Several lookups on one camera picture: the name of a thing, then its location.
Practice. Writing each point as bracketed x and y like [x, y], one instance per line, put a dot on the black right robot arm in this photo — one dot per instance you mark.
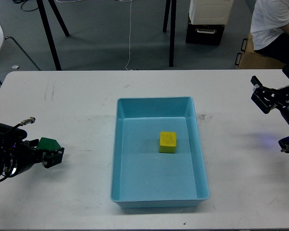
[284, 143]

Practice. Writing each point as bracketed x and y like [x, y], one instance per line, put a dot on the black table leg right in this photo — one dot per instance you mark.
[170, 13]

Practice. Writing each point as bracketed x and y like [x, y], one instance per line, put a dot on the seated person white shirt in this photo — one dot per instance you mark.
[270, 29]

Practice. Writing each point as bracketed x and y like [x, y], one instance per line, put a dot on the black storage box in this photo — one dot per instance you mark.
[204, 34]

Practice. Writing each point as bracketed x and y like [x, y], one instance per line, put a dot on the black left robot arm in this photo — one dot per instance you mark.
[9, 136]

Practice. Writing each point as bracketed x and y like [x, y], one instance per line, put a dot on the light blue plastic box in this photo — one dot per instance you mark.
[144, 177]

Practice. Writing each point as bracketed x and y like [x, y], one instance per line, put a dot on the yellow wooden block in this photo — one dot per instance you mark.
[167, 142]

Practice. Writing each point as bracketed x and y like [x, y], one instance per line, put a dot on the brown cardboard box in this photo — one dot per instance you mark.
[248, 58]

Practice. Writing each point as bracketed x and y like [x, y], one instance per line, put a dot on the green wooden block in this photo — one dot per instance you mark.
[48, 144]

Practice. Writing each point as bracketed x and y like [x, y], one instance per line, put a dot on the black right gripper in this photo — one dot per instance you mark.
[268, 99]

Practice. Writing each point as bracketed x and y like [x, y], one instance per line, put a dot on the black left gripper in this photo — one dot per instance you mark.
[21, 157]

